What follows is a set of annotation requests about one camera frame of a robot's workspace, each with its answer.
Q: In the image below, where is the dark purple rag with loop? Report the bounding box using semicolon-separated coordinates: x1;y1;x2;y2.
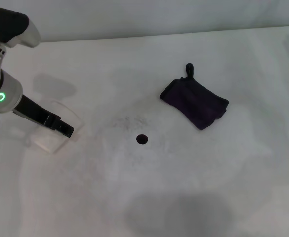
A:
159;63;230;131

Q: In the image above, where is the white paper cup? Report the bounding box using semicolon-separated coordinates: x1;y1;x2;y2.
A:
25;98;86;155

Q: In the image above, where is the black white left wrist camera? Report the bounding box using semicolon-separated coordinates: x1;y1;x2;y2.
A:
0;5;41;49

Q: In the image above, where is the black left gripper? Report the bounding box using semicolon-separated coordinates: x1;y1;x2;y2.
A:
11;94;75;138

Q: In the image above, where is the black water stain spot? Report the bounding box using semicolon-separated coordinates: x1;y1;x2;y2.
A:
136;134;149;145

